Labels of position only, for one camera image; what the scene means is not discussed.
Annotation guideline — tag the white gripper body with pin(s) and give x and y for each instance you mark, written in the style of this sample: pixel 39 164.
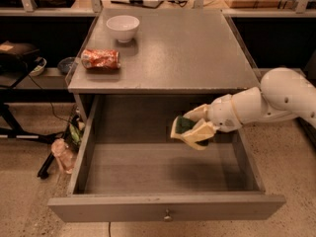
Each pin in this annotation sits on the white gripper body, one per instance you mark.
pixel 221 113

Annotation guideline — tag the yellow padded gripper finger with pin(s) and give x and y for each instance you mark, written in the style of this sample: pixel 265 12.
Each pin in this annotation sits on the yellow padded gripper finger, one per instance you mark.
pixel 202 130
pixel 197 113

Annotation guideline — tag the green yellow sponge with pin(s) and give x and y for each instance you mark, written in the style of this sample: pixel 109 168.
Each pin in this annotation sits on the green yellow sponge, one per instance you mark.
pixel 181 125

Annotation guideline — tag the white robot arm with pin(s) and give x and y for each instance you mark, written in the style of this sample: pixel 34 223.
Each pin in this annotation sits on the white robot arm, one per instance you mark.
pixel 283 94

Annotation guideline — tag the grey cabinet counter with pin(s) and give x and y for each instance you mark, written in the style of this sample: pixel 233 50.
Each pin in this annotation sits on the grey cabinet counter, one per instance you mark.
pixel 175 51

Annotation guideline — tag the grey open drawer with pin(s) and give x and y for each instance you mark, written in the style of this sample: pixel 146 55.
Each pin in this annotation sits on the grey open drawer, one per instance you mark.
pixel 130 169

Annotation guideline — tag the metal drawer knob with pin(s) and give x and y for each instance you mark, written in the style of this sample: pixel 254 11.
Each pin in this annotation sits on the metal drawer knob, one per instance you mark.
pixel 168 217

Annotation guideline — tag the clear plastic bottle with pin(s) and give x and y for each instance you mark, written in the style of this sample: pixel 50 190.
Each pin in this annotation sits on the clear plastic bottle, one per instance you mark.
pixel 64 156

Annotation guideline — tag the dark bowl on shelf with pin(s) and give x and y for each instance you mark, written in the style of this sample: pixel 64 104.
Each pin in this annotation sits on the dark bowl on shelf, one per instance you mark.
pixel 65 64

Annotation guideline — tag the white bowl on shelf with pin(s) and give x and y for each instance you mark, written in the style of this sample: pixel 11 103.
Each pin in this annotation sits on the white bowl on shelf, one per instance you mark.
pixel 39 69

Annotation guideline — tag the black bag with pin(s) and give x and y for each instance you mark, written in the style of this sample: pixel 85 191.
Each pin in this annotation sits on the black bag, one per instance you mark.
pixel 16 56

